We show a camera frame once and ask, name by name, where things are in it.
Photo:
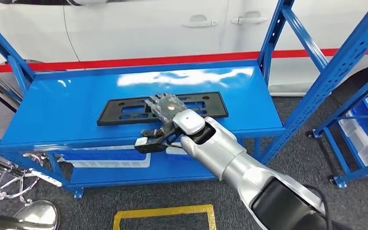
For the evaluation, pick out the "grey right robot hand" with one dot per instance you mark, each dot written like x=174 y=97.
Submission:
x=168 y=106

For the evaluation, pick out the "black plastic plate frame part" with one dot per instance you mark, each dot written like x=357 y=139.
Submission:
x=107 y=118

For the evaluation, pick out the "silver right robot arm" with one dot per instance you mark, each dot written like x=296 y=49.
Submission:
x=234 y=158

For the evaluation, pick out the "blue metal shelf rack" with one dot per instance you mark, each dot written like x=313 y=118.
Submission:
x=60 y=111

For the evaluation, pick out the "red barrier belt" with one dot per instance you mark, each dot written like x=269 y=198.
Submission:
x=139 y=61

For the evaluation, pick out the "white car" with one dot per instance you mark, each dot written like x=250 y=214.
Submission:
x=139 y=28

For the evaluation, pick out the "yellow floor tape square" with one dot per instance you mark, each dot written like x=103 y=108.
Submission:
x=165 y=210

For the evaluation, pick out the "chrome stanchion with disc base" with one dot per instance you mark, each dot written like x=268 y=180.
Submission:
x=38 y=216

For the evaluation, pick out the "blue metal rack on casters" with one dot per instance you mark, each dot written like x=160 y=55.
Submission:
x=342 y=171

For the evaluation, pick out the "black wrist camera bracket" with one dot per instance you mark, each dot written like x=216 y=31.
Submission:
x=154 y=147

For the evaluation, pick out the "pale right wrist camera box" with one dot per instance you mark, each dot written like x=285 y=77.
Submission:
x=141 y=142

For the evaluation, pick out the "black-headed stanchion post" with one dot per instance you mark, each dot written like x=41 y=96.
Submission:
x=0 y=84

